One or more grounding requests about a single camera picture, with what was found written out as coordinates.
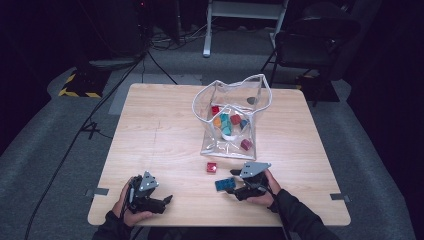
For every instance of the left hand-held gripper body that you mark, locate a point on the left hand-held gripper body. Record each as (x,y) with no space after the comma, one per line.
(148,182)

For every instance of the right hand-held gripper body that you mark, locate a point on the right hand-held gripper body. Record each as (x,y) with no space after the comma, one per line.
(253,168)

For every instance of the dark blue toy block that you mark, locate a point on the dark blue toy block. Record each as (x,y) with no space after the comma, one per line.
(225,184)
(244,124)

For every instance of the magenta toy block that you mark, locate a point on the magenta toy block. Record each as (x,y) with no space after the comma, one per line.
(246,144)

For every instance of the clear plastic bag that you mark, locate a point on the clear plastic bag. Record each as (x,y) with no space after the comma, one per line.
(213,146)

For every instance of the teal toy block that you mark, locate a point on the teal toy block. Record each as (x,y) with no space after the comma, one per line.
(224,118)
(227,130)

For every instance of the red toy block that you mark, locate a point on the red toy block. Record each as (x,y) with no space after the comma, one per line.
(235,119)
(211,167)
(215,110)

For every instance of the orange toy block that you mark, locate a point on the orange toy block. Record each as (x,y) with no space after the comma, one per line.
(217,122)

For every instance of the person's right hand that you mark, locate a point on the person's right hand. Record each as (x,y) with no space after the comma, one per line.
(270,198)

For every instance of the person's left hand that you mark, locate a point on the person's left hand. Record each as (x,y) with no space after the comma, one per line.
(131,218)

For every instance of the flat red toy block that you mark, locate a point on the flat red toy block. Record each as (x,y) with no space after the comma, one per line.
(211,167)

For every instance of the grey tape strip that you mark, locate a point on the grey tape strip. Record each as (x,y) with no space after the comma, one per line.
(100,191)
(340,197)

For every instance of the yellow black striped floor base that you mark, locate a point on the yellow black striped floor base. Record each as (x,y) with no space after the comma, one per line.
(83,85)

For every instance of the black chair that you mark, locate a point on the black chair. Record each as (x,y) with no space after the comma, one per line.
(310,46)

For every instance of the dark equipment stand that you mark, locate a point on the dark equipment stand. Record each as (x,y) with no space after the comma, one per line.
(116,33)

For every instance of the white desk frame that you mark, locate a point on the white desk frame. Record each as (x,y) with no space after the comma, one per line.
(245,10)

